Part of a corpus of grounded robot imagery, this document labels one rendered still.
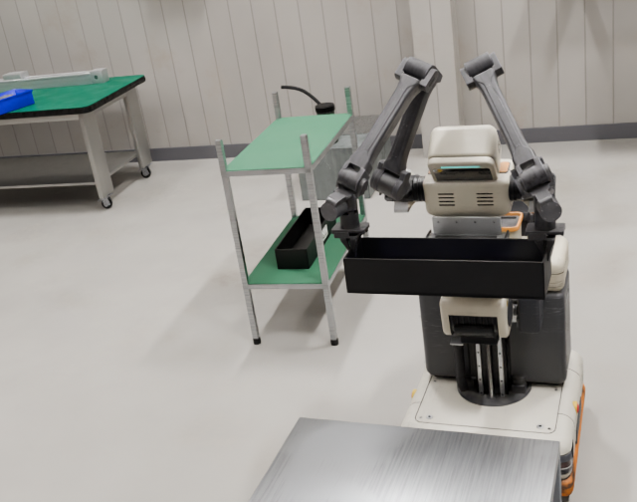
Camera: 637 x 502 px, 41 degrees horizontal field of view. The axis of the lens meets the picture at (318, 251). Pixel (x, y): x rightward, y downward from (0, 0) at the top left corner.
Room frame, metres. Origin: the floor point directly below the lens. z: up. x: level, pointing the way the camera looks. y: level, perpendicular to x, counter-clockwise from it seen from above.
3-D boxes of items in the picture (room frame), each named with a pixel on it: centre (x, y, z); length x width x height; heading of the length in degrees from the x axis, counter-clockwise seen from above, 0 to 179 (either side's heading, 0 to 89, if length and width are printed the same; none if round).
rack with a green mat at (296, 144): (4.25, 0.05, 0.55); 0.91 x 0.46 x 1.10; 161
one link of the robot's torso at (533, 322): (2.60, -0.58, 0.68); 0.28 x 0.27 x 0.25; 67
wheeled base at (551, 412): (2.78, -0.59, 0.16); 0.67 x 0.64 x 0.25; 157
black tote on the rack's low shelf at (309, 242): (4.25, 0.05, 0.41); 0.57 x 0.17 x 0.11; 161
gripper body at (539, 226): (2.14, -0.62, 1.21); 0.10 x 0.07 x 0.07; 67
